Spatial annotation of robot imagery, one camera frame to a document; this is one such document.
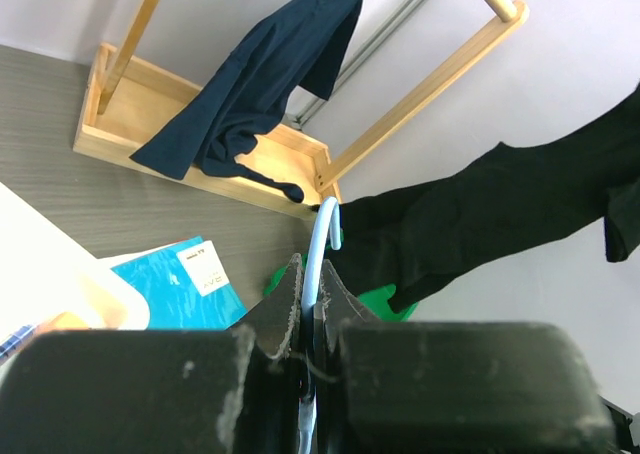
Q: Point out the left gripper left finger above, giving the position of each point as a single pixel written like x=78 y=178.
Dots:
x=276 y=319

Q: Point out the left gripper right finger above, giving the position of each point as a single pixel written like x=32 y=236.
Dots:
x=336 y=307

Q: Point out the black flower print t shirt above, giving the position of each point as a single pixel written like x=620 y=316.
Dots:
x=421 y=238

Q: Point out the light blue hanger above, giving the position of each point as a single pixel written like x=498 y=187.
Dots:
x=326 y=229

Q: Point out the navy blue t shirt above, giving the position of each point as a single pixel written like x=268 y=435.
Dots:
x=302 y=44

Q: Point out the green plastic tray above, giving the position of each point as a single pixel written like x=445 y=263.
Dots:
x=385 y=299

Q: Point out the teal notebook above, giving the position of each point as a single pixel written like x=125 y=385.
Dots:
x=185 y=287

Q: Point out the white storage box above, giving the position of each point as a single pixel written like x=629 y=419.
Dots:
x=45 y=273

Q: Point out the wooden clothes rack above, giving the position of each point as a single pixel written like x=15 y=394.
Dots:
x=128 y=99

